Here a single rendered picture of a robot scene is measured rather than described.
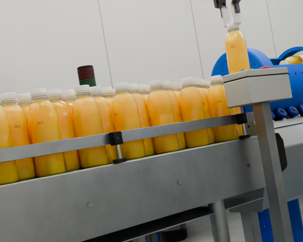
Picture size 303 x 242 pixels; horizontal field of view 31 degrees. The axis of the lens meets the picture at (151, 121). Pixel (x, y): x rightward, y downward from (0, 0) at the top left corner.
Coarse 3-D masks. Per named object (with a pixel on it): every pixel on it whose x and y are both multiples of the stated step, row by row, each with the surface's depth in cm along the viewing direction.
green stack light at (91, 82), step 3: (90, 78) 204; (93, 78) 205; (81, 81) 204; (84, 81) 204; (87, 81) 204; (90, 81) 204; (93, 81) 205; (81, 84) 204; (84, 84) 204; (87, 84) 204; (90, 84) 204; (93, 84) 205
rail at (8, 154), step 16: (144, 128) 148; (160, 128) 151; (176, 128) 155; (192, 128) 160; (32, 144) 126; (48, 144) 128; (64, 144) 131; (80, 144) 134; (96, 144) 137; (0, 160) 120
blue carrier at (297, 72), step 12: (252, 48) 206; (300, 48) 231; (252, 60) 200; (264, 60) 199; (276, 60) 239; (216, 72) 214; (228, 72) 209; (288, 72) 205; (300, 72) 210; (300, 84) 209; (300, 96) 212; (276, 108) 205
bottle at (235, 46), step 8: (232, 32) 182; (240, 32) 182; (232, 40) 181; (240, 40) 181; (232, 48) 181; (240, 48) 180; (232, 56) 181; (240, 56) 180; (248, 56) 183; (232, 64) 181; (240, 64) 180; (248, 64) 181; (232, 72) 181
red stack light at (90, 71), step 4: (84, 68) 204; (88, 68) 204; (92, 68) 206; (80, 72) 204; (84, 72) 204; (88, 72) 204; (92, 72) 205; (80, 76) 204; (84, 76) 204; (88, 76) 204; (92, 76) 205
